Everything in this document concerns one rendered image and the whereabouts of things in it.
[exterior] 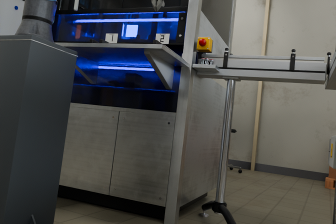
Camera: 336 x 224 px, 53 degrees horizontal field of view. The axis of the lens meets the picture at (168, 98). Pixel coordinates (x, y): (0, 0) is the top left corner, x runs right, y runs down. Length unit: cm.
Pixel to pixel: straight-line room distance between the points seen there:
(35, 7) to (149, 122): 88
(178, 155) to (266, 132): 390
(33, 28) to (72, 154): 98
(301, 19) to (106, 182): 459
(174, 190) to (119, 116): 53
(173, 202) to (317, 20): 455
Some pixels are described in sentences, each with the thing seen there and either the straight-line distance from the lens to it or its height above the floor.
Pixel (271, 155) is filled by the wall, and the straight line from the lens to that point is 565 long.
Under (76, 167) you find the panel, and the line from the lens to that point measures 217.
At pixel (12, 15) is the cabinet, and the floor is 106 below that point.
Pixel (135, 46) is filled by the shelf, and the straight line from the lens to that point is 158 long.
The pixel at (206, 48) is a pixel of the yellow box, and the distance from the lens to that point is 188.
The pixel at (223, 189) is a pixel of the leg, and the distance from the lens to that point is 197.
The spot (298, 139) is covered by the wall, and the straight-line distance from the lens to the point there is 561.
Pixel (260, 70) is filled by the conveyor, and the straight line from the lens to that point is 191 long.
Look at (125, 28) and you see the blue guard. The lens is 211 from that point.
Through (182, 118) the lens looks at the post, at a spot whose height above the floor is 58.
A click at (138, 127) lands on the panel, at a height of 50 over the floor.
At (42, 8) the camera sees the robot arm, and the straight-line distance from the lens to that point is 147.
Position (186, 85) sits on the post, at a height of 76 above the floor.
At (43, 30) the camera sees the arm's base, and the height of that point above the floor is 84.
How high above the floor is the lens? 51
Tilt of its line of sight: 5 degrees up
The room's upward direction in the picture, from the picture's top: 7 degrees clockwise
